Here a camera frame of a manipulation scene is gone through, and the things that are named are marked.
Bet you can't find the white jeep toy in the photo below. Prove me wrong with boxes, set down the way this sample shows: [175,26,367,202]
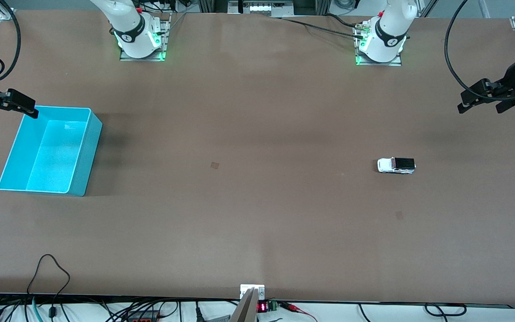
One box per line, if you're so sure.
[377,157,417,174]

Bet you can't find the grey aluminium bar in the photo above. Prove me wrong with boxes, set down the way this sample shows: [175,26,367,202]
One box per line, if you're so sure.
[230,288,258,322]

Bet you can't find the red clip leads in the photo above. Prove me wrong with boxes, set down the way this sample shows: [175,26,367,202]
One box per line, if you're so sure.
[280,302,318,322]

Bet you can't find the white socket strip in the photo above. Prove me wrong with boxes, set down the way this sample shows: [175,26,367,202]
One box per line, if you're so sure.
[249,2,286,14]

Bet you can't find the cyan plastic bin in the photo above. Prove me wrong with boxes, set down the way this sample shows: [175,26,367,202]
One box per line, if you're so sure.
[0,106,103,197]

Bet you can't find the black cable bundle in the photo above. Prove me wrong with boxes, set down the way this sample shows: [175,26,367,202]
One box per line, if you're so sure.
[0,295,240,322]

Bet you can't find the thin black looped cable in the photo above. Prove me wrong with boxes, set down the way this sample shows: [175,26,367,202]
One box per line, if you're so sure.
[26,254,71,319]

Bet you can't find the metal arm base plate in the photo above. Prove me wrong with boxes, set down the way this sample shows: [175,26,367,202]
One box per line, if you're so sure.
[119,13,171,62]
[354,22,403,67]

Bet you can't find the white bracket plate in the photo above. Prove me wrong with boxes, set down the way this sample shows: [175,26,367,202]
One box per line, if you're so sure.
[240,284,266,299]

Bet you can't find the grey cable coil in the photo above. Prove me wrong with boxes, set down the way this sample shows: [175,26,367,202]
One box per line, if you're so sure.
[333,0,361,12]

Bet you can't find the black cable cluster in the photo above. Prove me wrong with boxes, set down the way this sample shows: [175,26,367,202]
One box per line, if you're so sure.
[135,0,193,14]

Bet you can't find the aluminium frame structure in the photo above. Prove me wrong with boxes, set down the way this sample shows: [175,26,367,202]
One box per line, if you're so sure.
[197,0,332,18]

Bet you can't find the black coiled floor cable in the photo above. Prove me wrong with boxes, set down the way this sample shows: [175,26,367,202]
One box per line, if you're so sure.
[358,303,467,322]

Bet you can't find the black cable to arm base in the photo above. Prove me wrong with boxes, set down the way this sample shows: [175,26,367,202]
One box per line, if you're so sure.
[280,17,365,40]
[324,13,365,30]

